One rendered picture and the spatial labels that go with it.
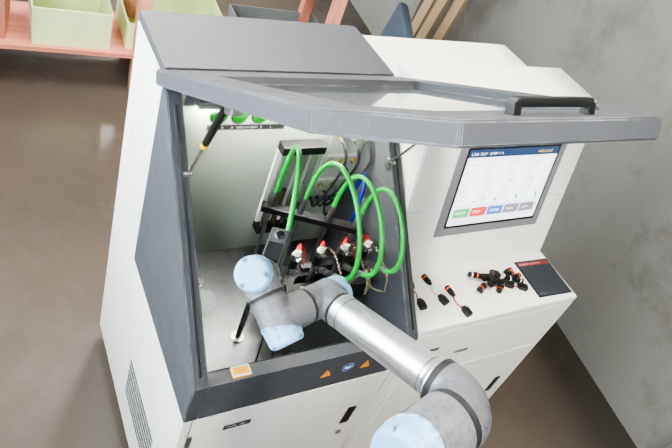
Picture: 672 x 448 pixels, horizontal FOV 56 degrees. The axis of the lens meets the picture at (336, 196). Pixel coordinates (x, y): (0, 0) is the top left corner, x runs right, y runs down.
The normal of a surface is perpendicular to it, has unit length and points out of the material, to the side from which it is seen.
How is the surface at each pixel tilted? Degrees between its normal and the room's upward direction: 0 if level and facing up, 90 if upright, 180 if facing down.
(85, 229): 0
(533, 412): 0
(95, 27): 90
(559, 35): 90
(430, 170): 76
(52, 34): 90
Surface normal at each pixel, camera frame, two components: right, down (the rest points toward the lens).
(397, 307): -0.86, 0.07
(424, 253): 0.48, 0.49
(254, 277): -0.05, -0.15
